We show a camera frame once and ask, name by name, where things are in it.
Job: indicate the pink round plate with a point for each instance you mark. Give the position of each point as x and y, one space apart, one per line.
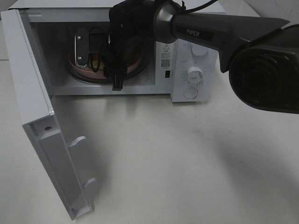
137 54

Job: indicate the white bread sandwich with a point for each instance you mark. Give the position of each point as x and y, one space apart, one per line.
96 64

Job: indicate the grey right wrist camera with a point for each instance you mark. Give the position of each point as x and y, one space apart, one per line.
81 47

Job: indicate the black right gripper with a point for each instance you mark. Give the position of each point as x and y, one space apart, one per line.
114 48

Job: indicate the upper white power knob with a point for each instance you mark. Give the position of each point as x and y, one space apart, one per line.
198 50

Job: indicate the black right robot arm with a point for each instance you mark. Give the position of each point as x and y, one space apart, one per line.
260 54

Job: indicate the white microwave oven body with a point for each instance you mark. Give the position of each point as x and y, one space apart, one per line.
41 38

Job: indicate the white warning label sticker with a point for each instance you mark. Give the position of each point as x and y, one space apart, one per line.
165 55

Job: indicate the round white door button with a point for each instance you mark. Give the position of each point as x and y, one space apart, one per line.
190 93

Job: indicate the lower white timer knob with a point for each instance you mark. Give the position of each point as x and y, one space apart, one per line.
194 75

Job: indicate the white microwave door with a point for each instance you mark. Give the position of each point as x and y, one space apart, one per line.
38 117

